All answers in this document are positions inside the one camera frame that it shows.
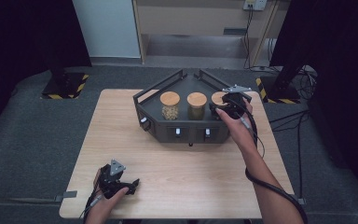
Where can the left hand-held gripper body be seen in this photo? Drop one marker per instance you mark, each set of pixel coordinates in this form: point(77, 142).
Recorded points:
point(111, 180)

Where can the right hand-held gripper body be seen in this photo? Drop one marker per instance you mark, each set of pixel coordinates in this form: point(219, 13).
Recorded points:
point(236, 105)

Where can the glass jar of brown grains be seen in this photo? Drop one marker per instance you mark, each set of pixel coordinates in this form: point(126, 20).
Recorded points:
point(218, 98)

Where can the glass jar of green grains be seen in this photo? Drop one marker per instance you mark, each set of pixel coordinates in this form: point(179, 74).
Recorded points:
point(197, 105)

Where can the black metal corner rack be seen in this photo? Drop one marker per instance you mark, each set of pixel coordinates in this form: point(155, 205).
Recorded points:
point(183, 127)

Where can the glass jar of pale nuts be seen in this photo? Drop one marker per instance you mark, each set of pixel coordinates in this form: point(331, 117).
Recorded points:
point(170, 104)

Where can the person's left hand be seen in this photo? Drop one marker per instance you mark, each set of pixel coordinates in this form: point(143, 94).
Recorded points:
point(101, 203)

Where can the person's right hand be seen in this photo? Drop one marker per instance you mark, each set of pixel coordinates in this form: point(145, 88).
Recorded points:
point(240, 132)

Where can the grey tape strip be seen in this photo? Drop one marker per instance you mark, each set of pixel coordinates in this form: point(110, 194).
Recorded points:
point(66, 195)
point(301, 200)

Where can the black curtain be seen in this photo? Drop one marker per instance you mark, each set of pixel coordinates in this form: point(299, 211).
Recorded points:
point(345, 62)
point(18, 37)

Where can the black base plate, hazard tape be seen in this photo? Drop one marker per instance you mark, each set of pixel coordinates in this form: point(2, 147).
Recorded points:
point(287, 96)
point(71, 88)

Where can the black stand post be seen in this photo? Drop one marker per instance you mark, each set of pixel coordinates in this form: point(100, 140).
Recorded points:
point(287, 76)
point(59, 73)

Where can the white wall socket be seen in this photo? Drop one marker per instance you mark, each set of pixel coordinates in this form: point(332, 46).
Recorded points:
point(254, 4)

